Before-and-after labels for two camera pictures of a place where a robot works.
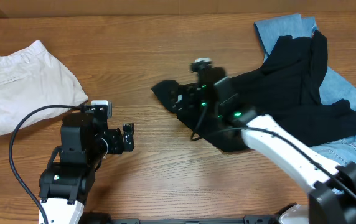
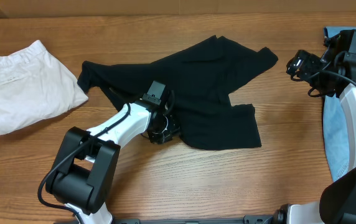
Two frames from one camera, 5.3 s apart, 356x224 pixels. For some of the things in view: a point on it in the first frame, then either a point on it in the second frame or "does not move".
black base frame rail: [250, 219] does not move
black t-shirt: [287, 85] to [197, 80]
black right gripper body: [196, 101] to [308, 68]
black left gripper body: [112, 138] to [167, 126]
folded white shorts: [12, 85] does not move
